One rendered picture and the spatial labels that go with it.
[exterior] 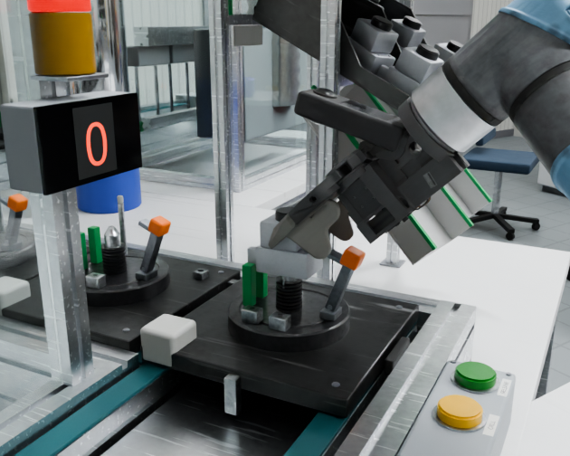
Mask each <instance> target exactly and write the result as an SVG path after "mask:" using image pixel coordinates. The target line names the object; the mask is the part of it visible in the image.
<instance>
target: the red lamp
mask: <svg viewBox="0 0 570 456"><path fill-rule="evenodd" d="M27 7H28V10H29V12H90V11H91V5H90V0H27Z"/></svg>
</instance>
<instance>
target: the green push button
mask: <svg viewBox="0 0 570 456"><path fill-rule="evenodd" d="M454 378H455V380H456V381H457V382H458V383H459V384H460V385H462V386H465V387H467V388H470V389H475V390H487V389H490V388H492V387H493V386H494V385H495V384H496V380H497V373H496V371H495V370H494V369H493V368H492V367H490V366H488V365H486V364H483V363H480V362H474V361H468V362H463V363H461V364H459V365H457V366H456V367H455V375H454Z"/></svg>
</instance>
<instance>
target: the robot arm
mask: <svg viewBox="0 0 570 456"><path fill-rule="evenodd" d="M294 112H295V113H296V114H297V115H299V116H301V117H303V118H306V119H309V120H310V121H311V122H313V123H315V124H319V125H325V126H327V127H330V128H333V129H336V130H338V131H341V132H344V133H346V134H348V135H350V136H353V137H356V138H360V139H362V140H364V141H362V142H360V144H359V147H358V149H356V150H355V151H353V152H352V153H351V154H349V155H348V156H347V157H345V158H344V159H343V160H342V161H341V162H339V163H338V164H337V165H336V166H335V167H334V168H332V169H331V170H330V171H329V172H328V173H327V175H326V176H325V178H326V179H325V180H323V181H322V182H321V183H320V184H319V185H317V186H316V187H315V188H314V189H313V190H311V191H310V192H309V193H308V194H307V195H306V196H305V197H304V198H303V199H302V200H301V201H299V202H298V203H297V204H296V205H295V206H294V207H293V208H292V209H291V210H290V211H289V213H288V214H286V215H285V216H284V217H283V218H282V219H281V220H280V222H279V223H278V224H277V225H276V226H275V227H274V228H273V231H272V234H271V238H270V241H269V243H268V244H269V247H270V248H271V249H273V248H274V247H275V246H276V245H277V244H279V243H280V242H281V241H282V240H283V239H285V238H286V237H287V238H289V239H291V240H292V241H293V242H295V243H296V244H297V245H298V246H299V247H300V248H302V249H303V250H304V251H306V252H307V253H309V254H310V255H311V256H313V257H314V258H316V259H320V260H321V259H325V258H327V257H328V256H329V254H330V253H331V249H332V248H331V243H330V240H329V236H328V232H330V233H332V234H333V235H334V236H336V237H337V238H338V239H339V240H341V241H348V240H350V239H351V238H352V237H353V235H354V230H353V227H352V224H351V221H350V218H349V216H350V217H351V219H352V220H353V221H354V222H355V224H356V228H357V229H358V230H359V231H360V232H361V233H362V234H363V235H364V237H365V238H366V239H367V241H368V242H369V243H370V244H371V243H372V242H374V241H375V240H376V239H378V238H379V237H380V236H381V235H383V234H384V233H388V232H389V231H391V230H392V229H393V228H394V227H395V226H397V225H399V224H400V222H401V221H403V222H405V221H407V220H408V219H409V218H408V216H409V215H410V214H412V213H413V212H414V211H415V210H419V209H420V208H422V207H424V206H425V205H426V204H428V203H429V202H430V200H431V196H432V195H434V194H435V193H436V192H437V191H439V190H440V189H441V188H443V187H444V186H445V185H447V184H448V183H449V182H450V181H451V180H452V179H453V178H455V177H456V176H457V175H459V174H460V173H461V172H462V171H464V170H465V169H466V168H467V167H468V166H470V164H469V163H468V161H467V160H466V159H465V158H464V157H463V156H462V154H461V153H460V152H465V151H466V150H467V149H468V148H470V147H471V146H473V145H474V144H475V143H476V142H478V141H479V140H480V139H481V138H483V137H484V136H485V135H487V134H488V133H489V132H490V131H491V130H492V129H494V128H495V127H496V126H497V125H499V124H500V123H501V122H502V121H504V120H505V119H507V118H508V117H510V119H511V121H512V122H513V124H514V125H515V127H516V128H517V129H518V131H519V133H520V134H521V135H522V137H523V138H524V139H525V140H526V142H527V143H528V145H529V146H530V147H531V149H532V150H533V152H534V153H535V155H536V156H537V158H538V159H539V161H540V162H541V163H542V165H543V166H544V168H545V169H546V171H547V172H548V174H549V175H550V177H551V180H552V182H553V184H554V185H555V187H556V188H557V189H558V190H559V191H560V192H562V193H563V194H565V196H566V197H567V198H568V200H569V201H570V0H514V1H512V2H511V3H510V4H509V5H507V6H506V7H501V8H500V9H499V13H498V14H497V15H496V16H495V17H494V18H493V19H491V20H490V21H489V22H488V23H487V24H486V25H485V26H484V27H483V28H482V29H480V30H479V31H478V32H477V33H476V34H475V35H474V36H473V37H472V38H471V39H470V40H468V41H467V42H466V43H465V44H464V45H463V46H462V47H461V48H460V49H459V50H458V51H457V52H456V53H454V54H453V55H452V57H451V58H449V60H448V61H446V62H445V63H443V64H442V65H441V66H440V67H439V68H438V69H437V70H436V71H434V72H433V73H432V74H431V75H430V76H429V77H428V78H427V79H426V80H425V81H423V82H422V83H421V84H420V85H419V86H418V87H417V88H416V89H415V90H414V91H412V97H409V98H408V99H407V100H406V101H405V102H404V103H403V104H402V105H400V106H399V108H398V113H399V117H400V118H399V117H396V116H395V115H392V114H389V113H386V112H384V111H382V110H379V109H375V108H372V107H369V106H367V105H364V104H362V103H359V102H356V101H353V100H350V99H347V98H344V97H342V96H339V95H337V94H336V93H335V92H334V91H332V90H330V89H327V88H317V89H313V90H303V91H300V92H299V94H298V97H297V100H296V104H295V108H294ZM417 144H418V145H419V146H420V147H421V148H422V149H420V148H418V147H417ZM337 199H339V201H338V202H337ZM424 201H426V202H425V203H424V204H423V205H420V204H422V203H423V202H424ZM418 207H419V208H418ZM373 216H375V217H374V218H372V217H373ZM371 218H372V219H371ZM369 219H371V220H369Z"/></svg>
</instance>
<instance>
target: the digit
mask: <svg viewBox="0 0 570 456"><path fill-rule="evenodd" d="M72 116H73V125H74V134H75V144H76V153H77V162H78V172H79V180H82V179H84V178H88V177H91V176H96V175H100V174H103V173H107V172H109V171H113V170H116V169H117V158H116V147H115V135H114V123H113V111H112V102H110V103H103V104H98V105H92V106H86V107H80V108H75V109H72Z"/></svg>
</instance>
